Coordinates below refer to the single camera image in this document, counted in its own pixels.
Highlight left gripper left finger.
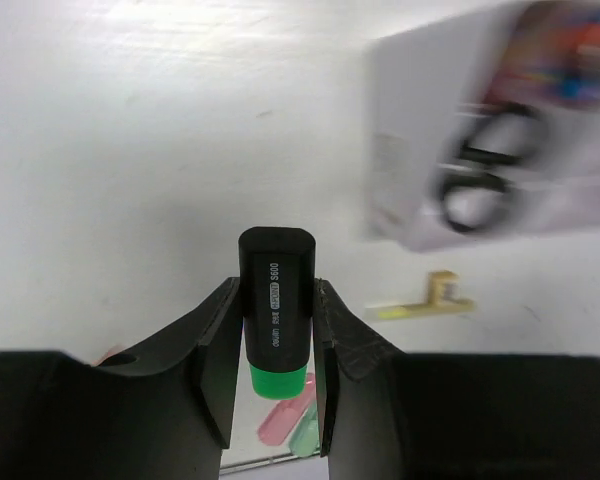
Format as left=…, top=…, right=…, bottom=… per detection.
left=0, top=278, right=242, bottom=479

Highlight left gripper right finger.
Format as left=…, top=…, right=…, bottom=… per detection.
left=313, top=279, right=600, bottom=479

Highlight yellow highlighter pen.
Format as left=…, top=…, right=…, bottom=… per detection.
left=365, top=299, right=476, bottom=321

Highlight small wooden sharpener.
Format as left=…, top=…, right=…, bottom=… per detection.
left=426, top=270, right=462, bottom=308

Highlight green capped black marker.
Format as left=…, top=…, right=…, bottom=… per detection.
left=238, top=226, right=316, bottom=400

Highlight black handled scissors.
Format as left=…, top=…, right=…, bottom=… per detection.
left=435, top=101, right=550, bottom=235

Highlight pink tube of pencils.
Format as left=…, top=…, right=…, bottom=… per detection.
left=481, top=1, right=600, bottom=109

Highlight green correction tape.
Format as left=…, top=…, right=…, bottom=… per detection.
left=288, top=401, right=320, bottom=458

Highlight pink correction tape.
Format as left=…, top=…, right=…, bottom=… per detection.
left=257, top=373, right=316, bottom=447

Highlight left white divided container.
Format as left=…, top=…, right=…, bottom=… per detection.
left=366, top=1, right=600, bottom=252

